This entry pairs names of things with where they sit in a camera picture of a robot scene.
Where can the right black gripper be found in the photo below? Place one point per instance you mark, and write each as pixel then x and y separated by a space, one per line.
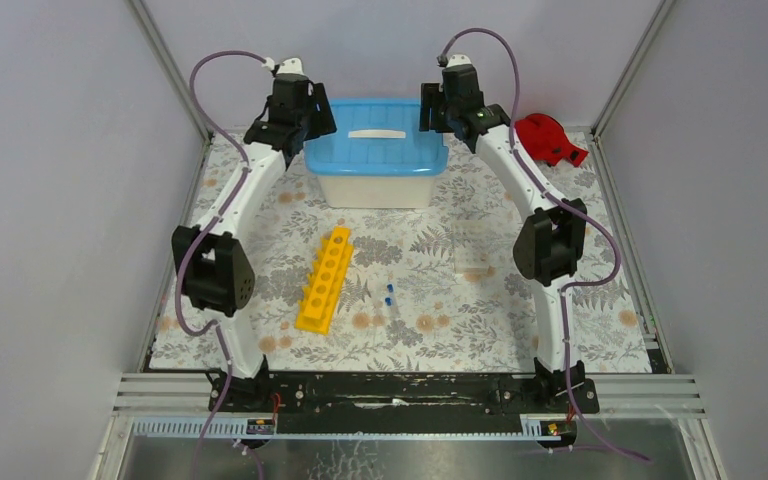
pixel 430 96

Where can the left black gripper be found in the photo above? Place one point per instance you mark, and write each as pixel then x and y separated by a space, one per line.
pixel 318 122

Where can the blue plastic bin lid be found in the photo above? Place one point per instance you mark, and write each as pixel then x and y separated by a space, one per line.
pixel 377 137

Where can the white plastic storage bin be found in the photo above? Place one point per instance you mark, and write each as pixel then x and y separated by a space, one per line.
pixel 377 192

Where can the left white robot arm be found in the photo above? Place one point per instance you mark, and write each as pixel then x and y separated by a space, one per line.
pixel 214 277

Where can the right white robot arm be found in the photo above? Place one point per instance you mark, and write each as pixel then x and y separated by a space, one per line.
pixel 551 240

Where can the red cloth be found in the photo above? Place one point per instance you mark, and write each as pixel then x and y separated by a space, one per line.
pixel 544 139

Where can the yellow test tube rack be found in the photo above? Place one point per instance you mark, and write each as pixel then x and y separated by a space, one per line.
pixel 325 281

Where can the floral patterned table mat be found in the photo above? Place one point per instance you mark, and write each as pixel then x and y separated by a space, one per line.
pixel 449 321

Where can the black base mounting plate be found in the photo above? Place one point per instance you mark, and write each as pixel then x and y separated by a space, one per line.
pixel 399 403

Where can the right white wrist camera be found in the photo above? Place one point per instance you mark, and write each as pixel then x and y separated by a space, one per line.
pixel 445 61

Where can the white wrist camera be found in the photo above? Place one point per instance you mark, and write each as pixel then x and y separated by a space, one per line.
pixel 289 66
pixel 445 61

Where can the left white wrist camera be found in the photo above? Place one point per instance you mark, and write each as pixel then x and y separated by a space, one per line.
pixel 289 66

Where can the aluminium frame rail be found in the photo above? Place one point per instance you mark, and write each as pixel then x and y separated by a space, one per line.
pixel 648 396

